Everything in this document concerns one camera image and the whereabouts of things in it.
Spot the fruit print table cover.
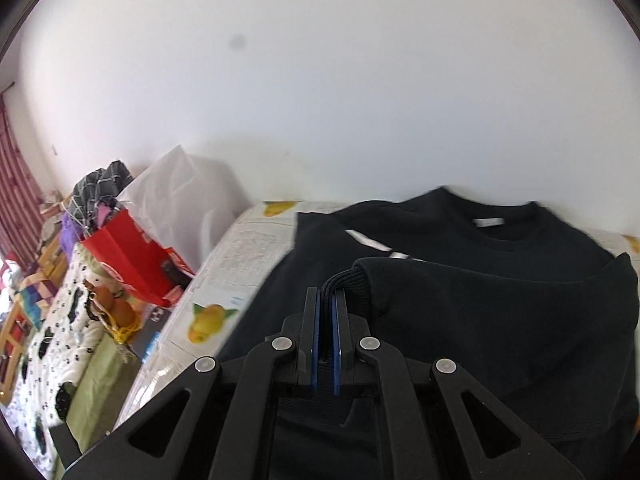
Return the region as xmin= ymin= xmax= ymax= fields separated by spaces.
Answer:
xmin=113 ymin=199 xmax=640 ymax=430

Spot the grey plaid cloth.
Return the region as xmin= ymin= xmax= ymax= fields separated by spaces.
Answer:
xmin=66 ymin=160 xmax=134 ymax=235

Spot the red striped curtain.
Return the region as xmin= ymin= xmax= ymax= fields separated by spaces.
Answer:
xmin=0 ymin=101 xmax=43 ymax=266

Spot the red paper bag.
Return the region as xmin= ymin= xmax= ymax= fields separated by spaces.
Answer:
xmin=81 ymin=209 xmax=192 ymax=308

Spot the brown gourd ornament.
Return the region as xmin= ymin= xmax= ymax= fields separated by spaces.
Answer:
xmin=82 ymin=280 xmax=142 ymax=344

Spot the green bed sheet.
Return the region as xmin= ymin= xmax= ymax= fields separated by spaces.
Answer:
xmin=66 ymin=336 xmax=141 ymax=453

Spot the black sweatshirt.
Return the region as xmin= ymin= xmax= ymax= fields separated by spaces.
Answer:
xmin=220 ymin=188 xmax=639 ymax=479

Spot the white Miniso paper bag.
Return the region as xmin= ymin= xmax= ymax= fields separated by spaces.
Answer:
xmin=118 ymin=145 xmax=250 ymax=274

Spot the black white spotted blanket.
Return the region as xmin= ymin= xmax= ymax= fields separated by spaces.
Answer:
xmin=4 ymin=244 xmax=119 ymax=479

